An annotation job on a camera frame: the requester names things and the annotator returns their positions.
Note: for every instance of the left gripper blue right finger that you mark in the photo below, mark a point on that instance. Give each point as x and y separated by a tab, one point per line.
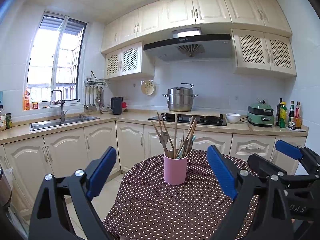
222	172

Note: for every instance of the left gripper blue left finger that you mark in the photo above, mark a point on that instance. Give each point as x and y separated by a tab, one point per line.
98	171

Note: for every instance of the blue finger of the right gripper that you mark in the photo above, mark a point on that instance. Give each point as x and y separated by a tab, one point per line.
265	168
288	149

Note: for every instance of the black plastic spork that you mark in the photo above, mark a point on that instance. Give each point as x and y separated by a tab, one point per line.
189	146

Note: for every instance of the light blue sheathed knife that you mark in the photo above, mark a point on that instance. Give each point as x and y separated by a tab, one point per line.
184	147

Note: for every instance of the wooden chopstick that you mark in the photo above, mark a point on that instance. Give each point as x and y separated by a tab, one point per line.
186	137
175	136
187	142
164	137
159	135
160	132
192	130

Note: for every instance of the silver metal spoon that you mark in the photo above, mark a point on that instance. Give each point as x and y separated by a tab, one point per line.
166	137

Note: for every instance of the red sauce bottle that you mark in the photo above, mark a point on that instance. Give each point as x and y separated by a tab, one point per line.
297	115

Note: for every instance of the dark soy sauce bottle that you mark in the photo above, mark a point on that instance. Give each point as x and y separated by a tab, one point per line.
291	117

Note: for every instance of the dark oil bottle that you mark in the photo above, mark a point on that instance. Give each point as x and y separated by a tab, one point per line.
278	111

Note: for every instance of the yellow green bottle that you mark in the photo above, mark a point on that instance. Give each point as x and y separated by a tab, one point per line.
282	115

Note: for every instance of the pink cylindrical utensil holder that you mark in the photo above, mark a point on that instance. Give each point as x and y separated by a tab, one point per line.
175	170

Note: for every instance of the black gas stove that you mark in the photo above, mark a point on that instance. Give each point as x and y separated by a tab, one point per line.
201	119

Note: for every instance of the green electric cooker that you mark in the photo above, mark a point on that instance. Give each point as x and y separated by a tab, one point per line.
260	114

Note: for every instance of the white ceramic bowl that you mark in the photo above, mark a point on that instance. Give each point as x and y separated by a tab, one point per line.
233	118

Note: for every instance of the brown polka dot tablecloth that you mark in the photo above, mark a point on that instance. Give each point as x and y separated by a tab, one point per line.
146	207

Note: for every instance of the lower cream cabinets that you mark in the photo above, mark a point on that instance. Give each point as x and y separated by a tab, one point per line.
61	151

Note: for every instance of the cream cabinets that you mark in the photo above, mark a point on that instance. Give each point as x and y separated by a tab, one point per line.
259	29
61	151

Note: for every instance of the chrome sink faucet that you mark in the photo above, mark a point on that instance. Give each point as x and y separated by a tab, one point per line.
61	102

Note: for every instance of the stainless steel steamer pot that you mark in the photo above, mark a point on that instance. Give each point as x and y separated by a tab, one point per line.
180	99

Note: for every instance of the black electric kettle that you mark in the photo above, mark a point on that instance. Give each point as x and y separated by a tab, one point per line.
116	105

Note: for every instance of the stainless steel sink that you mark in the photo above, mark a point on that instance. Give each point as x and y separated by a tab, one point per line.
58	122

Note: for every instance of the upper cream cabinets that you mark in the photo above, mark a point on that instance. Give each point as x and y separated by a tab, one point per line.
259	29

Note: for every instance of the range hood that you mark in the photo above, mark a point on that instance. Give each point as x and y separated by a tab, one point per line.
195	47

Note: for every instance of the wall utensil rack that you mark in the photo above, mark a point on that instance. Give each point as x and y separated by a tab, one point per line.
94	93

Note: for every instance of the round perforated wall plate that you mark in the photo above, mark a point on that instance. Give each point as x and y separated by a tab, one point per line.
147	87

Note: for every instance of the window with frame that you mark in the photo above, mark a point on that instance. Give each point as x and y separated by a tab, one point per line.
54	60

